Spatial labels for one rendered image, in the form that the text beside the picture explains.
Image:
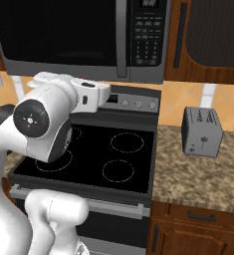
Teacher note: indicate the black glass-top stove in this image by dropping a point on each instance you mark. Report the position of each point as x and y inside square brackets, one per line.
[121, 156]

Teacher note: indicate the silver stove knob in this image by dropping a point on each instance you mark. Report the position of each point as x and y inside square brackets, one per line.
[152, 105]
[138, 104]
[124, 103]

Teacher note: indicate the brown wooden base cupboard door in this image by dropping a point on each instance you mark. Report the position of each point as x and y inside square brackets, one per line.
[194, 240]

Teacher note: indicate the black glass microwave door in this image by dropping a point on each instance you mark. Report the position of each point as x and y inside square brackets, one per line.
[55, 30]

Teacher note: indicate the black oven door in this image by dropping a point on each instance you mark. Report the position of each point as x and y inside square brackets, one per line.
[118, 227]

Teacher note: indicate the brown wooden drawer front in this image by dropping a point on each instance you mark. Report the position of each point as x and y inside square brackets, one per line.
[228, 217]

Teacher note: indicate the black and silver microwave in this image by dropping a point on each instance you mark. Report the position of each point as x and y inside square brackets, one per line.
[88, 71]

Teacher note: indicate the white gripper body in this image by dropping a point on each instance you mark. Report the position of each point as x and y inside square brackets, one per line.
[104, 93]

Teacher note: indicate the brown cupboard door, dark glass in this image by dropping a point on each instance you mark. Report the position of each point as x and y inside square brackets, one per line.
[214, 36]

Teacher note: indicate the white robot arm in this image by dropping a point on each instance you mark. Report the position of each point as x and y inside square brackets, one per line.
[9, 212]

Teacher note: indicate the grey toaster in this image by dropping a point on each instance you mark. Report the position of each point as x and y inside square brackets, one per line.
[201, 136]

